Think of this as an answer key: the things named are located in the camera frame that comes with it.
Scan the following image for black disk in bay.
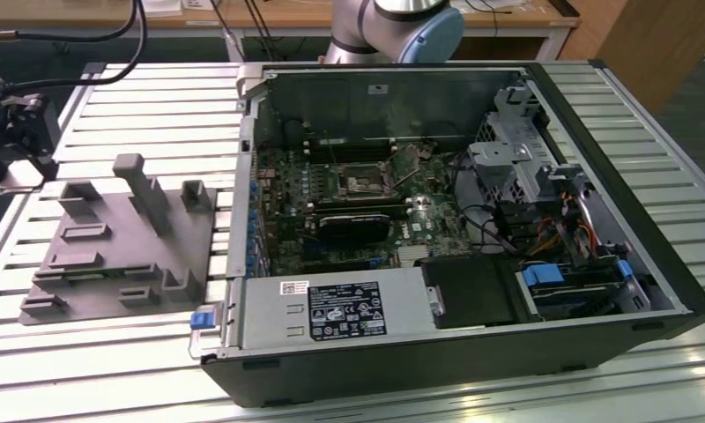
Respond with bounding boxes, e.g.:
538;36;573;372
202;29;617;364
526;268;652;319

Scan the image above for grey case corner hinge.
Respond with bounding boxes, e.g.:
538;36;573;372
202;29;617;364
233;63;281;97

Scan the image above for small silver chipset heatsink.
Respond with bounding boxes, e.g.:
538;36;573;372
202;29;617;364
394;246;434;266

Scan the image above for silver power supply unit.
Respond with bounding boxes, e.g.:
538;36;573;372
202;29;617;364
233;266;441;350

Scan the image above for metal socket cover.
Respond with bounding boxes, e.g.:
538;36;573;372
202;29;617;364
386;143;429;177

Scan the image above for black power supply label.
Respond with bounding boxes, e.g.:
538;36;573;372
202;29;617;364
306;281;390;343

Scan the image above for black open PC case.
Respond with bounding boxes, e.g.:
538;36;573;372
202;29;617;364
198;59;705;409

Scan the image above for white barcode sticker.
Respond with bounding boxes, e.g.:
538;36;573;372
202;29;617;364
277;278;313;297

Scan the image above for black plastic shroud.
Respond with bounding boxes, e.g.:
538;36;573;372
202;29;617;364
414;256;532;330

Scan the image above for grey parts rack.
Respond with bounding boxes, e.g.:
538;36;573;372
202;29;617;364
17;152;222;327

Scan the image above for black wire loop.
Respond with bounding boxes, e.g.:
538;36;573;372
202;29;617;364
450;152;521;257

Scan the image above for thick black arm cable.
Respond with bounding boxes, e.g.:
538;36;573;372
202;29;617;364
2;0;149;96

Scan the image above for blue disk carrier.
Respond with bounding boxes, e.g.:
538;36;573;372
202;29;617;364
520;262;566;293

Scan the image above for black RAM slots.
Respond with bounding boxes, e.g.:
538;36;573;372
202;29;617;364
303;137;396;163

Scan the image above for silver metal drive cage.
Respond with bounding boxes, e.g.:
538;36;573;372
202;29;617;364
464;85;565;208

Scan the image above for green motherboard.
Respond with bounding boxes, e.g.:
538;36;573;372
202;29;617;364
249;145;477;277

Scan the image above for thin metal locking lever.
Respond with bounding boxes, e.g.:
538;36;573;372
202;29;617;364
393;166;425;191

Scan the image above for CPU socket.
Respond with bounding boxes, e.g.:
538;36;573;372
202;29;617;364
333;163;401;199

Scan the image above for wooden cabinet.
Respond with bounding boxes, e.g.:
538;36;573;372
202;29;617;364
596;0;705;116

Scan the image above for black graphics card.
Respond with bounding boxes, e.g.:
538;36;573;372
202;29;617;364
313;211;394;246

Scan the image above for blue and silver case latch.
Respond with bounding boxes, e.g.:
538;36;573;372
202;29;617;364
185;303;222;359

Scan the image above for orange and yellow wire bundle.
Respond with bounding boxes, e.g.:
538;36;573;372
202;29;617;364
533;214;601;257

